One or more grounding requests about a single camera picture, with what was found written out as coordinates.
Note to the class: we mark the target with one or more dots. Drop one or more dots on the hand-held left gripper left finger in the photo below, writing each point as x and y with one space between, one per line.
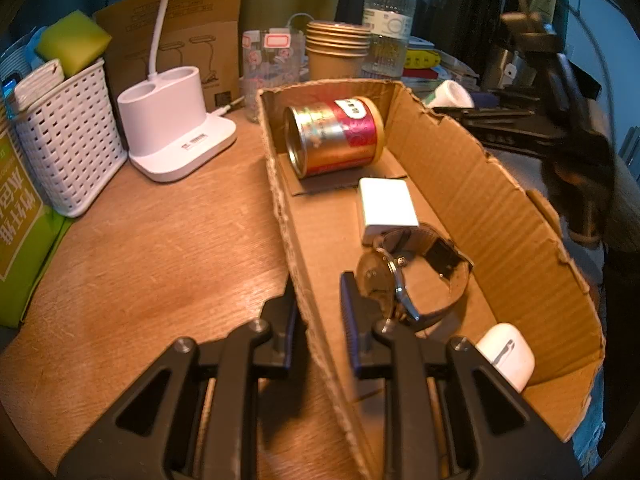
291 350

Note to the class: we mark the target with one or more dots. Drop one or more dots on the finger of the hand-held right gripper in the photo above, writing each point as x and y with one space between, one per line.
515 135
490 111

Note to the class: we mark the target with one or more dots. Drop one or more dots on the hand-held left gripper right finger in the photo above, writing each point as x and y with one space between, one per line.
350 320

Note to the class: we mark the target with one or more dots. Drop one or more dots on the cardboard box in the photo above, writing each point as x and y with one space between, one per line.
500 220

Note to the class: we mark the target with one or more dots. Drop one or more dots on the white charger block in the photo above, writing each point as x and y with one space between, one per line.
387 205

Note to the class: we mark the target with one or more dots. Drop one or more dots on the red and gold tin can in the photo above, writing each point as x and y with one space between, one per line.
335 135

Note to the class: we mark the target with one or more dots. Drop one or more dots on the white earbuds case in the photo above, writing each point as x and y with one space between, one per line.
505 355

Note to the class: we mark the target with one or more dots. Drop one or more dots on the person's right hand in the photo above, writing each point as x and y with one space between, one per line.
580 190

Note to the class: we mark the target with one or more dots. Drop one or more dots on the silver metal container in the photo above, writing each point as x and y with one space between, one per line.
515 67

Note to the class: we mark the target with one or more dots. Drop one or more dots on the white papers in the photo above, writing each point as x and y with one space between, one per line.
460 70

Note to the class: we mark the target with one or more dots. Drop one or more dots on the yellow packet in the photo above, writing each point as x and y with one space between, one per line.
422 59

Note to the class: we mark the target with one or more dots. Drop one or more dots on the clear plastic water bottle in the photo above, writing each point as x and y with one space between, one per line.
387 25

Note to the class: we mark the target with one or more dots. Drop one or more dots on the stack of brown paper cups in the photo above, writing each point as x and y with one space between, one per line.
335 57

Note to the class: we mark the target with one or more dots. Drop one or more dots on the clear glass with stickers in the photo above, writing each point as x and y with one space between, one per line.
272 70

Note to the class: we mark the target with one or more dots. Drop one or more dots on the white desk lamp base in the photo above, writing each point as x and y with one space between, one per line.
170 110

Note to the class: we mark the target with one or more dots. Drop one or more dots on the green tissue pack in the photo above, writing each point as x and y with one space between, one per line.
25 240

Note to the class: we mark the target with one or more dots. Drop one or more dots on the white perforated plastic basket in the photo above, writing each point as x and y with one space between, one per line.
70 145

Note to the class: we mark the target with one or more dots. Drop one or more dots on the brown cardboard lamp packaging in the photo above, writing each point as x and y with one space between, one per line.
200 25

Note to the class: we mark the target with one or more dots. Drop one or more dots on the white cloth in basket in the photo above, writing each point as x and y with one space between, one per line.
40 82

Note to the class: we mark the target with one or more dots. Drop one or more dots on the yellow-green sponge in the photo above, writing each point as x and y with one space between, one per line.
70 40

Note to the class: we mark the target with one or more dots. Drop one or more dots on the blue item in basket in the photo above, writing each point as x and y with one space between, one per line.
10 87

